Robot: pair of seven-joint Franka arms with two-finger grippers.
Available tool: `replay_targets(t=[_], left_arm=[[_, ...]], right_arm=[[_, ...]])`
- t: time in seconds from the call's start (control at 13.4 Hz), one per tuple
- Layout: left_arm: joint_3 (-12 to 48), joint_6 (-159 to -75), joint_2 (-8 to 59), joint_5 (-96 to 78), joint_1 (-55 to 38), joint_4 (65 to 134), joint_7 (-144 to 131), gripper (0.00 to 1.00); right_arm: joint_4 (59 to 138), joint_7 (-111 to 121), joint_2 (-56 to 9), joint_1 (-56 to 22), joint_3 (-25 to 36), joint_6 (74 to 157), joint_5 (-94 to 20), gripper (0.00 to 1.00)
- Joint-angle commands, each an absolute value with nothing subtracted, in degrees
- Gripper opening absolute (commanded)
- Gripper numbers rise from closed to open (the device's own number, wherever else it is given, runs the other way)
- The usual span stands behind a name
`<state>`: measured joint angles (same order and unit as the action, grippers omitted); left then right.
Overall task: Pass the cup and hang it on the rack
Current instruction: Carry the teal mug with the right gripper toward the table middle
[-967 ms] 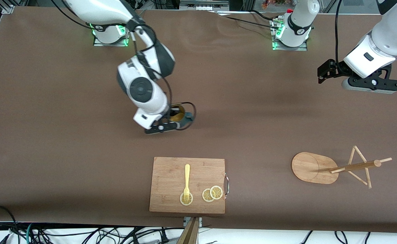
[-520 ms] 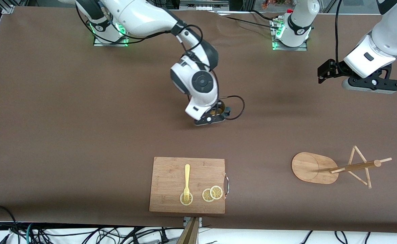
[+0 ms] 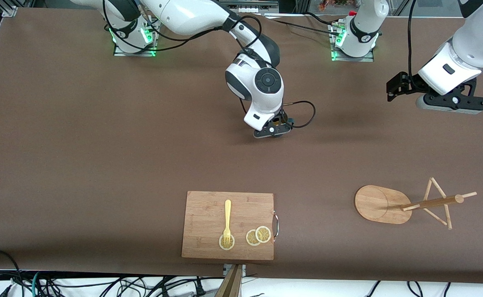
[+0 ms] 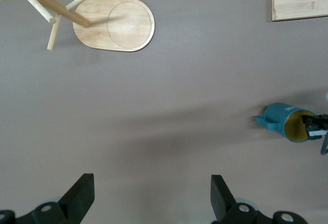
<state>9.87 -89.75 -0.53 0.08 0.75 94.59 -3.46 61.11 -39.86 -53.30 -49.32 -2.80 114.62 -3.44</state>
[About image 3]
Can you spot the black plug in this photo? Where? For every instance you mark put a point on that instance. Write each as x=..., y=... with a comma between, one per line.
x=200, y=291

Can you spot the metal bracket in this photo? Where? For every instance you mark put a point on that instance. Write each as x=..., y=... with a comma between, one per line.
x=243, y=269

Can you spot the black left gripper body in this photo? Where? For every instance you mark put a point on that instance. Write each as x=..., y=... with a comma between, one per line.
x=411, y=84

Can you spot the wooden cup rack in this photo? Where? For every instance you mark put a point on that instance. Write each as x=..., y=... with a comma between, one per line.
x=379, y=204

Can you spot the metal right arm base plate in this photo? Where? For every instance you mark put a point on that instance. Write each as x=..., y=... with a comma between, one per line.
x=120, y=51

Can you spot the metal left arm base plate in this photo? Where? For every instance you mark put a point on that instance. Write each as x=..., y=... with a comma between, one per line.
x=350, y=59

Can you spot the yellow plastic fork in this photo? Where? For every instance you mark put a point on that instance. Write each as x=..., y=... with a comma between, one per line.
x=227, y=214

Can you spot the grey power strip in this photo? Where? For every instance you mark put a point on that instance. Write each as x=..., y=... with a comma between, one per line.
x=258, y=6

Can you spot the wooden post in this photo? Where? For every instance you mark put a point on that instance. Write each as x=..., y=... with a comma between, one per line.
x=231, y=286

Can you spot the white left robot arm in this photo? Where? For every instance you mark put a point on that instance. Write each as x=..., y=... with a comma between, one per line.
x=472, y=45

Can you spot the lemon slice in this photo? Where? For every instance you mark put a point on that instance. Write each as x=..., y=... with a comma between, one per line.
x=250, y=238
x=263, y=234
x=221, y=245

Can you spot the bamboo cutting board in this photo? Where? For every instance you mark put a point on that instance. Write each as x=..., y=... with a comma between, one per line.
x=208, y=222

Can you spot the red orange object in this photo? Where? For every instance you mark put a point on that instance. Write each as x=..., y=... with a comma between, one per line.
x=332, y=4

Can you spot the aluminium frame corner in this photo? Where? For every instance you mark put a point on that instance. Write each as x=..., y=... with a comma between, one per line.
x=10, y=9

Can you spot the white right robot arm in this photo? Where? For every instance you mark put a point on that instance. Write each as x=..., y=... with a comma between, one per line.
x=192, y=14

